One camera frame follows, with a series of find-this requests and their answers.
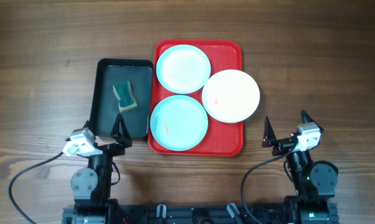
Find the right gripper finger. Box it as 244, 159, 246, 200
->
301, 110, 324, 132
262, 116, 277, 147

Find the green yellow sponge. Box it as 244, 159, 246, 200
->
113, 81, 138, 112

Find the white plate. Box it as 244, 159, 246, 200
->
202, 69, 260, 123

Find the mint green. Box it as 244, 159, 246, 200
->
150, 95, 209, 152

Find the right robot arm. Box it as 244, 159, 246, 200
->
262, 110, 338, 224

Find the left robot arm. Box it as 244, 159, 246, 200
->
62, 114, 132, 224

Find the black water tray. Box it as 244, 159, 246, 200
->
89, 58, 153, 139

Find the red plastic tray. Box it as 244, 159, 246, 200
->
148, 39, 244, 157

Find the light blue far plate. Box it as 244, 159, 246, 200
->
156, 44, 211, 94

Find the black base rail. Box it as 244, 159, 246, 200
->
62, 202, 339, 224

